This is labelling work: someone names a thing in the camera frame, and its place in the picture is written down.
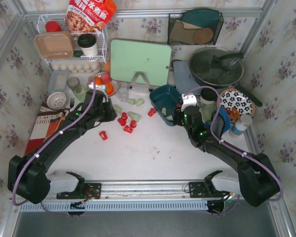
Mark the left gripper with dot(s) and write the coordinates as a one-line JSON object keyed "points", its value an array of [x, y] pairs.
{"points": [[109, 111]]}

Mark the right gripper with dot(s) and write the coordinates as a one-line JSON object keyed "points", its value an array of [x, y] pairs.
{"points": [[177, 116]]}

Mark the green capsule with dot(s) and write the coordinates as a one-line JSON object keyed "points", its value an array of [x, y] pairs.
{"points": [[131, 101], [134, 116], [164, 111], [139, 102], [117, 108], [169, 118]]}

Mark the red capsule number two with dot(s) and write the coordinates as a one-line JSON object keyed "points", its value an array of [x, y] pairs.
{"points": [[103, 135]]}

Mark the red capsule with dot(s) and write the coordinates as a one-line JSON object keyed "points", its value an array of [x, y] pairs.
{"points": [[151, 112], [122, 121], [128, 129], [124, 116], [133, 124]]}

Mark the green capsule bottom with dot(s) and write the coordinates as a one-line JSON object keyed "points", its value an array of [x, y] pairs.
{"points": [[164, 111]]}

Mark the teal plastic storage basket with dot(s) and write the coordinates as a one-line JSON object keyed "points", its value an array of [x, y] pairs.
{"points": [[165, 96]]}

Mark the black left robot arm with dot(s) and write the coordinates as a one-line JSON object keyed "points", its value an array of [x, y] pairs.
{"points": [[27, 175]]}

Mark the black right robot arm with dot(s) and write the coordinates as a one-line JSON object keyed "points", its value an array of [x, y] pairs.
{"points": [[257, 178]]}

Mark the white strainer basket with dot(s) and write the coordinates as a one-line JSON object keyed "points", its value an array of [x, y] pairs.
{"points": [[56, 100]]}

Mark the green glass tumbler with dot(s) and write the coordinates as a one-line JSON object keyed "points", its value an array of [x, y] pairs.
{"points": [[207, 110]]}

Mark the orange right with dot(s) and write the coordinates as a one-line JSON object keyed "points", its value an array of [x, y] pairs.
{"points": [[109, 89]]}

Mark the green ribbed glass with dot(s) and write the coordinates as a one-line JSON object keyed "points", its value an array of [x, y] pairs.
{"points": [[80, 92]]}

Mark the orange left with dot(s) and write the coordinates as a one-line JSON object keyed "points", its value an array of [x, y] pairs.
{"points": [[98, 80]]}

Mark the metal fork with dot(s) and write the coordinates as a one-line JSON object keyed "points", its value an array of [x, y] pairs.
{"points": [[71, 103]]}

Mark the fruit plate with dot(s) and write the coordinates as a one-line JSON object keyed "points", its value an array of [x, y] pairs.
{"points": [[116, 84]]}

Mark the clear glass tumbler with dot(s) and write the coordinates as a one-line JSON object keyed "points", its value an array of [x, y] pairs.
{"points": [[123, 92]]}

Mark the peach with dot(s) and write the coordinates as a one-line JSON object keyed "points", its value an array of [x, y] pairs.
{"points": [[105, 77]]}

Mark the grey induction cooker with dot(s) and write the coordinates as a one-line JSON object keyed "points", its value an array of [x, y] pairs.
{"points": [[184, 79]]}

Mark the grey glass cup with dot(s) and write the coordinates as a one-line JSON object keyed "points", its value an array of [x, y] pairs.
{"points": [[74, 84]]}

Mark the metal cutting board stand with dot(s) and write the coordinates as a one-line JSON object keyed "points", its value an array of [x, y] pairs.
{"points": [[140, 78]]}

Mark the floral patterned plate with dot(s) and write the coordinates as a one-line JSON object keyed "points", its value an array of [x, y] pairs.
{"points": [[236, 104]]}

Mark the orange behind board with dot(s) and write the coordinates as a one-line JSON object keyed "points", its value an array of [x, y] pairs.
{"points": [[107, 66]]}

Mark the egg tray with eggs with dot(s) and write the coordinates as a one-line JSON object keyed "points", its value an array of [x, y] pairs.
{"points": [[76, 67]]}

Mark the clear lidded container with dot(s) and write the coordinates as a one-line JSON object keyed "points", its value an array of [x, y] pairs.
{"points": [[58, 81]]}

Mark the black frying pan with lid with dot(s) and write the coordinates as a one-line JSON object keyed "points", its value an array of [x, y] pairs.
{"points": [[219, 68]]}

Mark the green cutting board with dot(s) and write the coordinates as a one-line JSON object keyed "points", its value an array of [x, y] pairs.
{"points": [[128, 57]]}

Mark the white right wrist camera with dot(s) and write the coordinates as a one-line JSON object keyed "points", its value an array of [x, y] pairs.
{"points": [[188, 100]]}

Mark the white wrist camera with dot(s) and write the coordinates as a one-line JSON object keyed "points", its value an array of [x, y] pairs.
{"points": [[92, 85], [188, 100]]}

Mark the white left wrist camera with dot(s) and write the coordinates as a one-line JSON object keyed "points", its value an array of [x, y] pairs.
{"points": [[92, 85]]}

